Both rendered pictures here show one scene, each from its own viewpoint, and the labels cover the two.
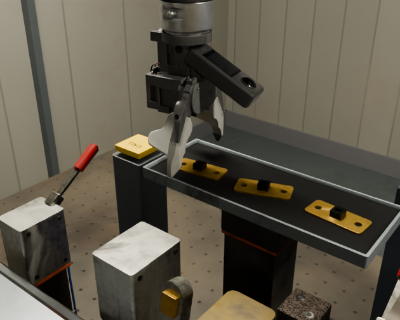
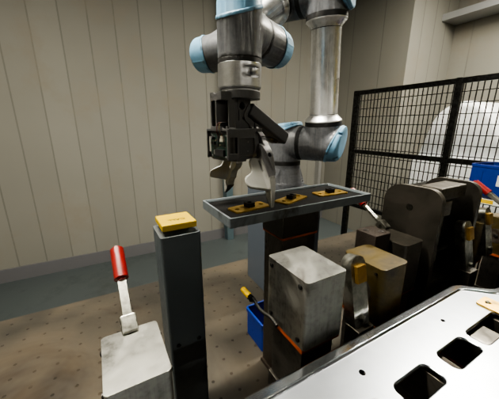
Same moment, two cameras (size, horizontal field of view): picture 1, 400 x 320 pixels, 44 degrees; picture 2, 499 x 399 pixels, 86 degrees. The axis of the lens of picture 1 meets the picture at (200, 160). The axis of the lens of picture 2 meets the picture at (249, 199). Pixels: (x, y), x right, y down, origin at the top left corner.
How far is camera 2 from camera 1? 73 cm
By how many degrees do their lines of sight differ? 63
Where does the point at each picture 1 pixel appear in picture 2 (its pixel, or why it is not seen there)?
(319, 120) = (33, 252)
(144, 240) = (298, 258)
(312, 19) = not seen: outside the picture
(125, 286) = (340, 286)
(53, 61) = not seen: outside the picture
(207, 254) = not seen: hidden behind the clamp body
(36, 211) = (136, 346)
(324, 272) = (209, 288)
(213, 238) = not seen: hidden behind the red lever
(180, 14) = (257, 71)
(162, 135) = (256, 176)
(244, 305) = (360, 250)
